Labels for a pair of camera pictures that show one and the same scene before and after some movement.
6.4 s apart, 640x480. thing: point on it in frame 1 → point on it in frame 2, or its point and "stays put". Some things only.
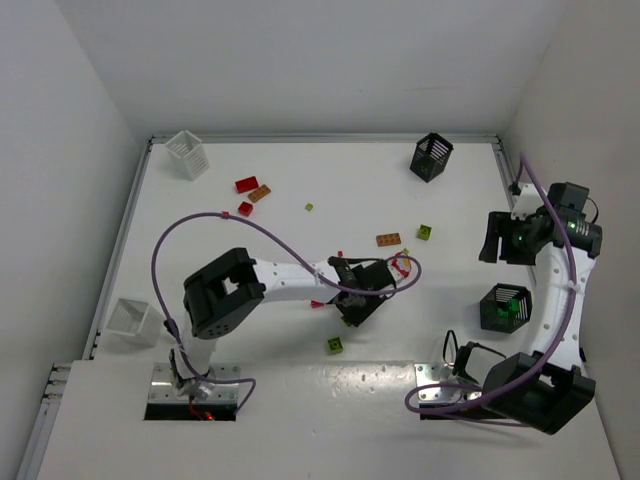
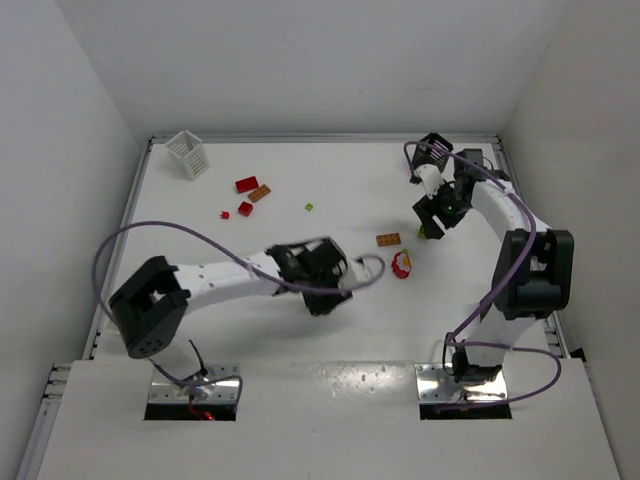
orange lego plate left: x=259 y=193 stays put
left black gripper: x=357 y=310 → x=326 y=298
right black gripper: x=498 y=238 → x=432 y=215
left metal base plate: x=163 y=386 stays put
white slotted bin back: x=186 y=155 stays put
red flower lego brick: x=394 y=263 stays put
